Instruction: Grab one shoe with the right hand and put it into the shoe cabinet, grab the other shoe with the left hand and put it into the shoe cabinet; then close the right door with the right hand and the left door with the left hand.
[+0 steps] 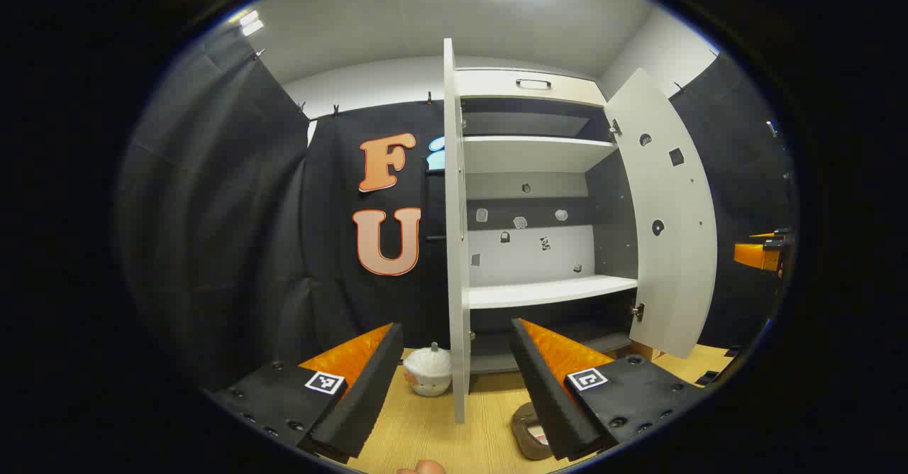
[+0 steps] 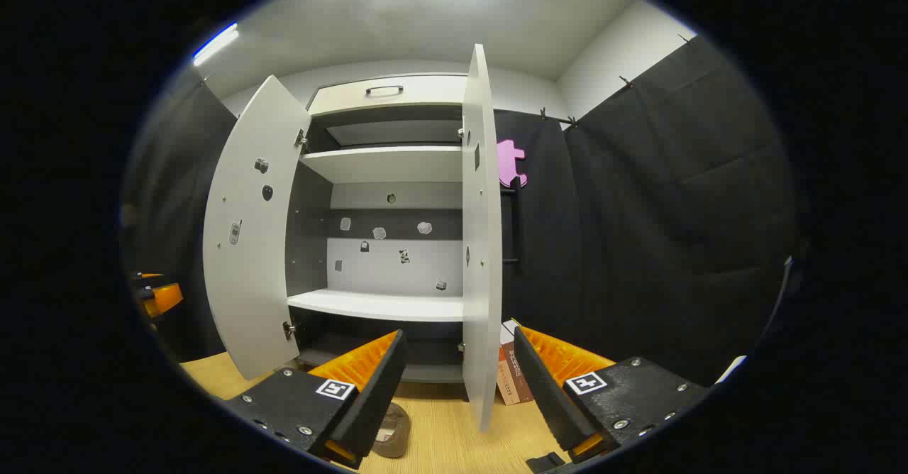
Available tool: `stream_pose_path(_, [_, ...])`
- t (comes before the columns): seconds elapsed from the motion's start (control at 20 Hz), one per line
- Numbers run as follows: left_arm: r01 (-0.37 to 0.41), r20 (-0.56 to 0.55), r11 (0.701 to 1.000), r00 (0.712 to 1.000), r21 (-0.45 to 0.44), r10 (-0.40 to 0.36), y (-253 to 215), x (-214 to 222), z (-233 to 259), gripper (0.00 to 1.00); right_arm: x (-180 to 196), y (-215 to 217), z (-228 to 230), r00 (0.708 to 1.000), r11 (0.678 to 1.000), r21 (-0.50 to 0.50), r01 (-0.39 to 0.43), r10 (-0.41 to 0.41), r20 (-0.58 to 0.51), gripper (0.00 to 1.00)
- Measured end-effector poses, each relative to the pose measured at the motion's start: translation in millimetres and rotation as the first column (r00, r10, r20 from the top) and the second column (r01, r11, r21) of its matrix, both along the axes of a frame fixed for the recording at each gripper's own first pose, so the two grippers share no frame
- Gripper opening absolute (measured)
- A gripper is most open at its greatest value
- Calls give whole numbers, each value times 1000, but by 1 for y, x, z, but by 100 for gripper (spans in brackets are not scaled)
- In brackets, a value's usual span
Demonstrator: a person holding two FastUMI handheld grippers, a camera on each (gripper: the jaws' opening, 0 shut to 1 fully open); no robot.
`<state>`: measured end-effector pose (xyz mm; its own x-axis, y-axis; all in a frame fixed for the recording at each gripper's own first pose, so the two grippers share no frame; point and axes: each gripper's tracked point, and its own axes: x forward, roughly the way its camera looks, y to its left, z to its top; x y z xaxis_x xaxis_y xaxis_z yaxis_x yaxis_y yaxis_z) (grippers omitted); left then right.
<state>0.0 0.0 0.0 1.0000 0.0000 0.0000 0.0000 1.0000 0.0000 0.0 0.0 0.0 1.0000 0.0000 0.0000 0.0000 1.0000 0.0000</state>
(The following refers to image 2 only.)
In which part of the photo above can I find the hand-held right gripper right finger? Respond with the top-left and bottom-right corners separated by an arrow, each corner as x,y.
512,321 -> 710,464

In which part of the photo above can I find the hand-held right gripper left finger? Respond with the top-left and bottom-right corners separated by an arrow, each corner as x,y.
226,329 -> 409,469

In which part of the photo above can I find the brown fuzzy shoe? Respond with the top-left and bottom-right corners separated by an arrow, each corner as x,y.
372,403 -> 411,458

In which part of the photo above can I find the white shoe cabinet door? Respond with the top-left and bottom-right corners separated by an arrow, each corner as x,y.
461,43 -> 504,432
202,75 -> 313,381

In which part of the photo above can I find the white shoe cabinet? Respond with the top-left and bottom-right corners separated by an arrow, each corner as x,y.
287,73 -> 469,384

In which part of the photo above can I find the black backdrop cloth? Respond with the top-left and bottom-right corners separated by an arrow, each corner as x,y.
121,34 -> 802,390

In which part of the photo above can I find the small ceiling light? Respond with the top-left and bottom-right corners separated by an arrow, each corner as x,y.
193,23 -> 240,67

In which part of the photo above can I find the black door handle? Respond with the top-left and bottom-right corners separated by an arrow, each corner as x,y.
500,176 -> 526,272

